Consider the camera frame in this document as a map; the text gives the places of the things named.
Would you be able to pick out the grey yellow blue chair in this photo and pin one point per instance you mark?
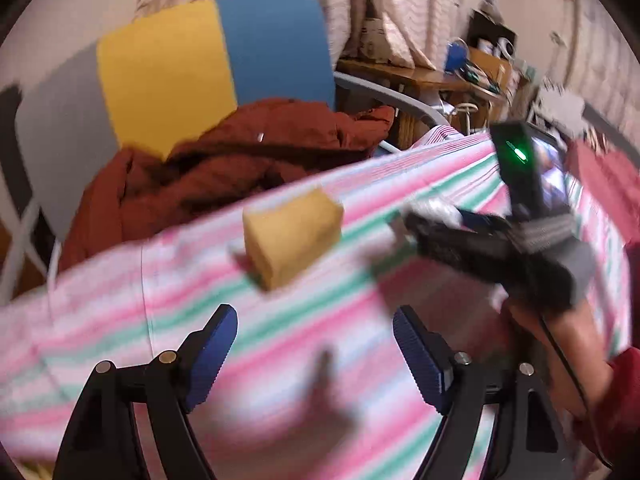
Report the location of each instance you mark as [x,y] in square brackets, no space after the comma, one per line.
[165,75]

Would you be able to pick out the black bag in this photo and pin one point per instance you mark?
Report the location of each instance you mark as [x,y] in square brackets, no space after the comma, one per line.
[492,30]

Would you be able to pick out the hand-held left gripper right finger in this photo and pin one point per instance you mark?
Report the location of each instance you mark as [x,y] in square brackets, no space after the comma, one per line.
[420,360]

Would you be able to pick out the red-brown jacket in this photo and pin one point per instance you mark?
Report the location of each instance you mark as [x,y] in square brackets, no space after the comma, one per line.
[225,160]

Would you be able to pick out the red quilted blanket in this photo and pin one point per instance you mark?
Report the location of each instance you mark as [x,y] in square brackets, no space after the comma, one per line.
[610,185]

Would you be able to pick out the striped tablecloth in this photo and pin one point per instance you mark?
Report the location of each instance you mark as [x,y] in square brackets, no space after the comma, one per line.
[150,285]

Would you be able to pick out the blue container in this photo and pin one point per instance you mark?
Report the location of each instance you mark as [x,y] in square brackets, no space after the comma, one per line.
[455,57]

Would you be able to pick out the wooden desk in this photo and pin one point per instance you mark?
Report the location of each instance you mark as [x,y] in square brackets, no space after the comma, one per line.
[425,77]

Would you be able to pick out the printed cardboard box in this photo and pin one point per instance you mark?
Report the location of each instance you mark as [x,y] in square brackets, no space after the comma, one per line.
[376,37]

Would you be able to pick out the person's right forearm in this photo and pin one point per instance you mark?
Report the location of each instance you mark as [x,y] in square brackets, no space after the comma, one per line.
[565,360]

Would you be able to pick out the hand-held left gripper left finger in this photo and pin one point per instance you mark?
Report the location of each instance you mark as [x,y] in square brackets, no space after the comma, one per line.
[215,355]

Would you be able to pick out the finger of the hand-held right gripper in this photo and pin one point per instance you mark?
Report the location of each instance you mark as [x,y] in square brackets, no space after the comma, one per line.
[450,250]
[482,220]

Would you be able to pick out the black rolled mat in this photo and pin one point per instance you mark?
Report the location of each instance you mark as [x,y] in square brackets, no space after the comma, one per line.
[10,150]

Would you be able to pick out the brown cardboard box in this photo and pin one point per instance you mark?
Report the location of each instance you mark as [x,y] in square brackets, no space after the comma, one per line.
[492,67]

